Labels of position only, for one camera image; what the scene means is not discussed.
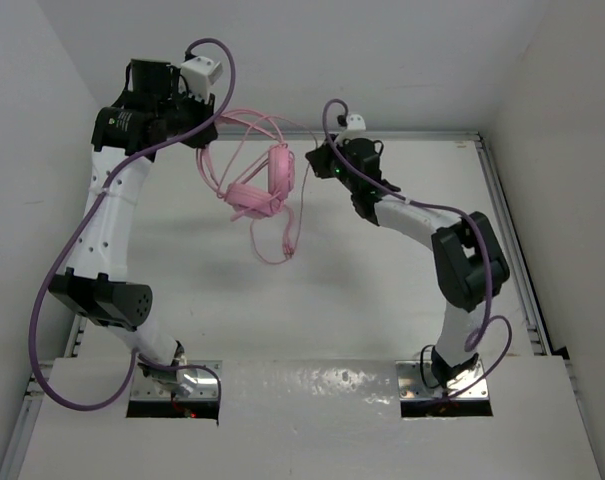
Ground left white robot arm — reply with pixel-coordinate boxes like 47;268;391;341
48;56;223;366

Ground pink wired headphones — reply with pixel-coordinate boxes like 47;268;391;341
195;108;320;265

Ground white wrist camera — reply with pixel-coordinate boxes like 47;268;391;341
180;56;223;101
334;113;366;146

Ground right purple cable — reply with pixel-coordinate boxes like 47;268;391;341
321;98;513;401

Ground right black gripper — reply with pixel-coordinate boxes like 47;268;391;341
310;133;361;193

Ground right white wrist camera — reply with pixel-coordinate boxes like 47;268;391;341
334;113;366;146

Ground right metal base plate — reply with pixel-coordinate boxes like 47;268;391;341
395;360;490;402

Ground metal base plate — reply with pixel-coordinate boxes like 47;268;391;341
130;361;222;401
395;360;490;402

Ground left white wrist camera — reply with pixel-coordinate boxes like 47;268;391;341
180;56;223;101

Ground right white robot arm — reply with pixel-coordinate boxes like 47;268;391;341
305;135;510;388

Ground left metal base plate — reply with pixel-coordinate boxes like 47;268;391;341
130;361;222;401

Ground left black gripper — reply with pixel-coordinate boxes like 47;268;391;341
154;85;216;150

